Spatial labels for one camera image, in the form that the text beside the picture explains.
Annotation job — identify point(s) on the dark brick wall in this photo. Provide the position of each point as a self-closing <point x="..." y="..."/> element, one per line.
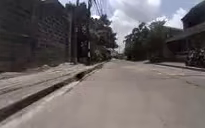
<point x="23" y="36"/>

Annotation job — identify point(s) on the raised concrete kerb strip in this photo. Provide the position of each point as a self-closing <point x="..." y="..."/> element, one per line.
<point x="186" y="66"/>

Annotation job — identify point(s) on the grey concrete road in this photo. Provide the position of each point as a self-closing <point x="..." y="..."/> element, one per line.
<point x="130" y="96"/>

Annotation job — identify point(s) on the grey concrete sidewalk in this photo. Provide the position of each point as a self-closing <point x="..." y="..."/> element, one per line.
<point x="23" y="85"/>

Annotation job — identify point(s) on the dark utility pole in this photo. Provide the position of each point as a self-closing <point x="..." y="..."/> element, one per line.
<point x="88" y="40"/>
<point x="74" y="33"/>

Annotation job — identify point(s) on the dark roadside gutter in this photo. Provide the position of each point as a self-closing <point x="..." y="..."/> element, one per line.
<point x="33" y="97"/>

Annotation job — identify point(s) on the group of trees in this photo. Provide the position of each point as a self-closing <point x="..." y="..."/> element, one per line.
<point x="146" y="41"/>
<point x="102" y="36"/>

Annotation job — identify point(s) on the dark building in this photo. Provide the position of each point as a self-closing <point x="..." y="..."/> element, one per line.
<point x="196" y="26"/>

